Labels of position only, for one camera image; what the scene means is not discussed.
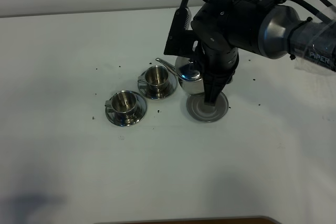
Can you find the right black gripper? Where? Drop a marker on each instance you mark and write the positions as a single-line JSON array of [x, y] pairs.
[[218, 67]]

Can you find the stainless steel teapot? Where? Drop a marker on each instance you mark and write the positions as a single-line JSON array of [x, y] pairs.
[[188, 73]]

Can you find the right black silver robot arm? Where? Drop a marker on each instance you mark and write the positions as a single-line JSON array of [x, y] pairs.
[[264, 27]]

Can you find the steel teapot saucer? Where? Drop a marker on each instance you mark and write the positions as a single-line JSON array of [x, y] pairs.
[[202, 112]]

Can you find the far stainless steel teacup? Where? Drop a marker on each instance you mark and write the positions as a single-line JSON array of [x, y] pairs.
[[155, 78]]

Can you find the stainless steel teacup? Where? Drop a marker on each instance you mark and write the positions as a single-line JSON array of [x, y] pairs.
[[155, 78], [122, 102]]

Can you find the near stainless steel teacup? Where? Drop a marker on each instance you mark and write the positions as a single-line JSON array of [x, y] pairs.
[[122, 102]]

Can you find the far steel cup saucer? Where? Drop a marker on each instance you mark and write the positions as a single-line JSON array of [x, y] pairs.
[[159, 95]]

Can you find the steel cup saucer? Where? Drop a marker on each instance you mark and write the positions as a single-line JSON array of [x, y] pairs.
[[159, 95], [133, 117]]

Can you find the near steel cup saucer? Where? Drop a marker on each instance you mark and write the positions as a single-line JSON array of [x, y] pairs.
[[133, 117]]

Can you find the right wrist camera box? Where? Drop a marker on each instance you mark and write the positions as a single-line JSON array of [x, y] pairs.
[[180, 41]]

